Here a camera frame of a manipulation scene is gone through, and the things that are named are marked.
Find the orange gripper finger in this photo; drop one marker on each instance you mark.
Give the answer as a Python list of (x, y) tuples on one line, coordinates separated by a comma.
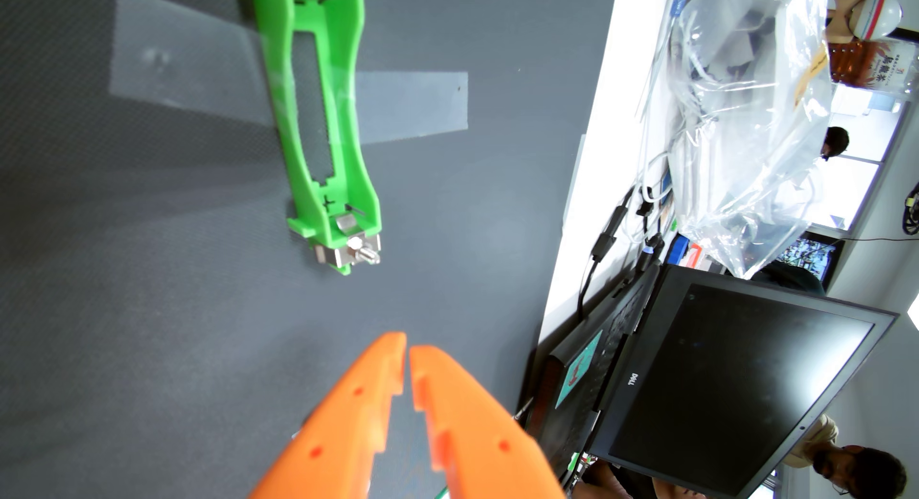
[(337, 427), (474, 441)]

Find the green battery holder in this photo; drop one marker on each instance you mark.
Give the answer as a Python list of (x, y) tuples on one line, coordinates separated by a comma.
[(287, 126)]

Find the dark grey table mat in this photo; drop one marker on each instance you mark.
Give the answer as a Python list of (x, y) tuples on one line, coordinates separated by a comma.
[(143, 305)]

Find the black Dell laptop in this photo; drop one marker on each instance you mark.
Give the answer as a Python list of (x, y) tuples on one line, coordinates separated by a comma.
[(718, 370)]

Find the blue orange small box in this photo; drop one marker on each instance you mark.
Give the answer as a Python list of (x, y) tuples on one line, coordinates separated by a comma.
[(678, 249)]

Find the lit background monitor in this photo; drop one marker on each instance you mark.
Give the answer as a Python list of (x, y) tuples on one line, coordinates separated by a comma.
[(808, 255)]

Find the person in beige shirt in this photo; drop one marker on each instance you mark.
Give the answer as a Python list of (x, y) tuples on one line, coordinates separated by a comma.
[(861, 470)]

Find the clear plastic bag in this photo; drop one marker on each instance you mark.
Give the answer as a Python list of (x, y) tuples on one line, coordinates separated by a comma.
[(754, 126)]

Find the ceiling light panel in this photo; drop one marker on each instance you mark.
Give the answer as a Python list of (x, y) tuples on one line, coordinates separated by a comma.
[(913, 311)]

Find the dark haired background person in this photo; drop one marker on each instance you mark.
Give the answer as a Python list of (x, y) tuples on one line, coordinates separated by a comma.
[(834, 140)]

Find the black round fan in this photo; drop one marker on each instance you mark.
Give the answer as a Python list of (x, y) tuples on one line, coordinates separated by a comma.
[(913, 212)]

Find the brown tea bottle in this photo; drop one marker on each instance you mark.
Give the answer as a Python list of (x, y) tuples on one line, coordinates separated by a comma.
[(861, 61)]

